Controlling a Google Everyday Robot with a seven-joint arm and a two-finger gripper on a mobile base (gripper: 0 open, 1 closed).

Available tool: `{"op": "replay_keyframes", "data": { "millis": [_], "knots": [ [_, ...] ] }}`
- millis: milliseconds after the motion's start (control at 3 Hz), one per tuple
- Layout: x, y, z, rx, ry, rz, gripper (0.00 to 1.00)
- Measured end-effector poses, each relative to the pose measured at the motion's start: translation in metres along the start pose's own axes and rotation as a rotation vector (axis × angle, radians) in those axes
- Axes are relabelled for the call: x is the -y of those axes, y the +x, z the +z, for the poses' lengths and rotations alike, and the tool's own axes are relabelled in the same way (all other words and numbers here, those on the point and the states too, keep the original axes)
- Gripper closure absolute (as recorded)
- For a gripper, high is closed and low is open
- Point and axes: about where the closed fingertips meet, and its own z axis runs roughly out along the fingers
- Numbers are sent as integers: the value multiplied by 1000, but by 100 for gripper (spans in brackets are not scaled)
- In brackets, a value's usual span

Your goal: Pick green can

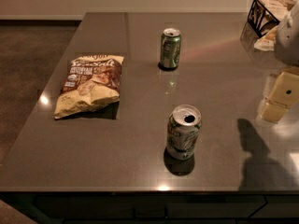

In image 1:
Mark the yellow brown chip bag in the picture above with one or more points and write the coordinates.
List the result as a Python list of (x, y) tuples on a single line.
[(92, 83)]

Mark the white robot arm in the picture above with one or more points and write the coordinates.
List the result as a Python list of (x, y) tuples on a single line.
[(287, 40)]

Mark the black wire napkin holder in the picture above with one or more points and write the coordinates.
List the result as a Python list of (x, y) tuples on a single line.
[(266, 14)]

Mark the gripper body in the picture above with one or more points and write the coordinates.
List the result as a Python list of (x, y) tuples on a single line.
[(288, 42)]

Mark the white green soda can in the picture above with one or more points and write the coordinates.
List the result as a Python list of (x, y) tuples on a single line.
[(183, 129)]

